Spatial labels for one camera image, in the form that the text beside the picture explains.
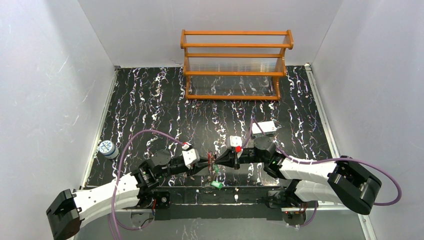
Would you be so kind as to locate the metal keyring with red handle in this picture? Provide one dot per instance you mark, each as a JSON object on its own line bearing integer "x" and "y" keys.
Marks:
{"x": 213, "y": 168}

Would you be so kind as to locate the aluminium front rail frame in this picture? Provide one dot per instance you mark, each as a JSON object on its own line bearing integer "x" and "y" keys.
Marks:
{"x": 236, "y": 213}

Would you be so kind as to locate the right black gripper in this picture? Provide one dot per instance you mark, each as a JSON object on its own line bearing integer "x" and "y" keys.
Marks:
{"x": 236, "y": 159}

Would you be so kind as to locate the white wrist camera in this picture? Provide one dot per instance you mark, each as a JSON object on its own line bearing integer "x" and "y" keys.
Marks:
{"x": 190, "y": 155}
{"x": 236, "y": 143}

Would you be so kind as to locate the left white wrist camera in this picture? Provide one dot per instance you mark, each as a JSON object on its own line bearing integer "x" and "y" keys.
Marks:
{"x": 190, "y": 155}

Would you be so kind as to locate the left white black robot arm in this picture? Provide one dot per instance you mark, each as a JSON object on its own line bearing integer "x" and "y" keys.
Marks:
{"x": 72, "y": 210}

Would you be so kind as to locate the orange wooden shelf rack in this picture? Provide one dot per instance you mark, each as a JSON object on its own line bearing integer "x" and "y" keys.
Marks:
{"x": 234, "y": 64}

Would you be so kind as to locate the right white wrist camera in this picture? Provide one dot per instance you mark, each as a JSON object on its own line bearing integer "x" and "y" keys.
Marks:
{"x": 236, "y": 143}

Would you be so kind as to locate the green tag key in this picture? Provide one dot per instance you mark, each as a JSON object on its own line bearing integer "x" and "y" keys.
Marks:
{"x": 217, "y": 184}

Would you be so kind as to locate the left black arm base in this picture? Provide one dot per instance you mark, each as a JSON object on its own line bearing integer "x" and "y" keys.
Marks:
{"x": 156, "y": 199}

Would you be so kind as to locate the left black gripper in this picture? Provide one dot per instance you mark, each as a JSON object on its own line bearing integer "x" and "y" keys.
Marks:
{"x": 198, "y": 163}

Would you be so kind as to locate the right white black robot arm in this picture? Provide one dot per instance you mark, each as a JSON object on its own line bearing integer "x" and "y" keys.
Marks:
{"x": 343, "y": 181}

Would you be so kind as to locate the white black flat box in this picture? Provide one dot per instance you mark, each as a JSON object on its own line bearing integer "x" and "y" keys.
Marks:
{"x": 263, "y": 128}

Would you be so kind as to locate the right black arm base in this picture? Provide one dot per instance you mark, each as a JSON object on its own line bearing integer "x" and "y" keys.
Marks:
{"x": 299, "y": 214}

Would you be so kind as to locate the small blue white jar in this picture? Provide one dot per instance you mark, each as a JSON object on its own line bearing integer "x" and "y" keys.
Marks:
{"x": 108, "y": 149}

